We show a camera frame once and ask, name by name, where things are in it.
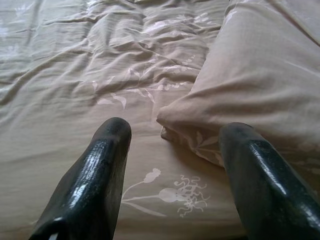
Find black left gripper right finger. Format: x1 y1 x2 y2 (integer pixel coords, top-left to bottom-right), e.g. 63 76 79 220
218 121 320 240

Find bed with beige floral sheet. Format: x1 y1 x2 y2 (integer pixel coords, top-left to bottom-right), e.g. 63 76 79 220
0 0 320 240

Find beige pillow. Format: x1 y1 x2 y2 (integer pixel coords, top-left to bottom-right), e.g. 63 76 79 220
156 0 320 173

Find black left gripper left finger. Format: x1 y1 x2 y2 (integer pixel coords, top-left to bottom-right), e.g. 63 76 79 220
28 116 133 240

